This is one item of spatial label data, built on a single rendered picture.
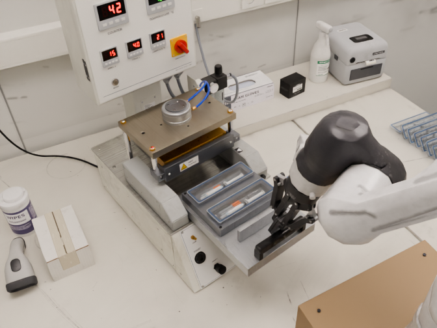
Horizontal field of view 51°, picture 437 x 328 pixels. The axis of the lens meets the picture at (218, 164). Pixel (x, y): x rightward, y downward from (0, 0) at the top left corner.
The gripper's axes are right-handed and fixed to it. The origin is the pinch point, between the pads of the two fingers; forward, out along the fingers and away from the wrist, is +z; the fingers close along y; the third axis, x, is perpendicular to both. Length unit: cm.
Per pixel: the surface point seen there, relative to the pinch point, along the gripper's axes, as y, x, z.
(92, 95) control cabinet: -57, -16, 6
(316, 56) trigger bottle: -54, 82, 32
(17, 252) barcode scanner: -41, -50, 37
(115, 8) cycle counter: -62, -6, -16
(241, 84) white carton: -61, 50, 40
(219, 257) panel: -6.2, -6.5, 26.2
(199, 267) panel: -6.7, -13.1, 25.7
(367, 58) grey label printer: -41, 97, 28
